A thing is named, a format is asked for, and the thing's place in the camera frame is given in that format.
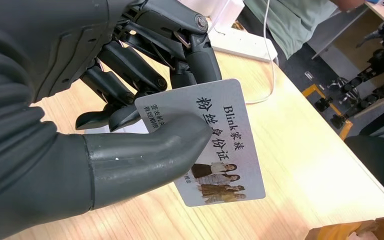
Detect white ID card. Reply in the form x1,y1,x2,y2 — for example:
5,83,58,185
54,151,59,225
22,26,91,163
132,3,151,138
134,78,266,208

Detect person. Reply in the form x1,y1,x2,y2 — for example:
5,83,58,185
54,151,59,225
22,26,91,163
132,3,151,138
243,0,367,61

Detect black robot legs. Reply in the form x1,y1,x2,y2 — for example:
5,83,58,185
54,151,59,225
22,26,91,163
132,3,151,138
314,9,384,130

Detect white power strip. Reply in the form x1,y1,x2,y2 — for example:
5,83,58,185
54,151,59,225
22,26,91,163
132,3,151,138
208,26,279,64

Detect yellow floor tape square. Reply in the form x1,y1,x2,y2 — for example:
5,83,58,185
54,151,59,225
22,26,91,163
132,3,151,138
301,83,354,142

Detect black office chair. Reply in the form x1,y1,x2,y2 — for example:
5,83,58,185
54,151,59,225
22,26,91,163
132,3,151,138
344,105,384,210

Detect cardboard compartment box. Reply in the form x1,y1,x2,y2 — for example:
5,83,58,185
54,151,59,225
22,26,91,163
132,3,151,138
304,215,384,240

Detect thin white cable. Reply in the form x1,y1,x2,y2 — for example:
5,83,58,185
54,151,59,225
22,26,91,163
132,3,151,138
244,0,276,105

